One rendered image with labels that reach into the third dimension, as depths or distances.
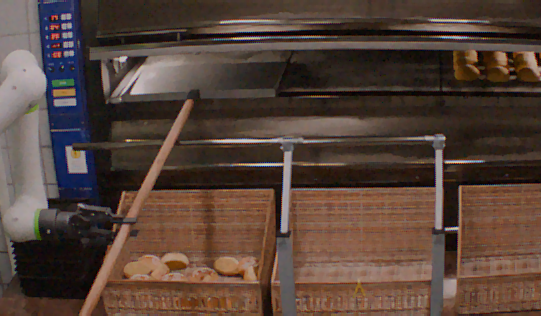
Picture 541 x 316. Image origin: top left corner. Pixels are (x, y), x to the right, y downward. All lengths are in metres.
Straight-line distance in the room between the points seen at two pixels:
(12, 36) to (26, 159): 1.00
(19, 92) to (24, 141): 0.27
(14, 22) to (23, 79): 1.15
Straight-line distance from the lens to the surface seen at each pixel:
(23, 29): 4.27
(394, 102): 4.09
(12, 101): 3.15
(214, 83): 4.30
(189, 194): 4.28
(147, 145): 3.86
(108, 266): 3.05
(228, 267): 4.20
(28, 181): 3.42
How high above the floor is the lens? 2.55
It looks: 22 degrees down
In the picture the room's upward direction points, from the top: 5 degrees counter-clockwise
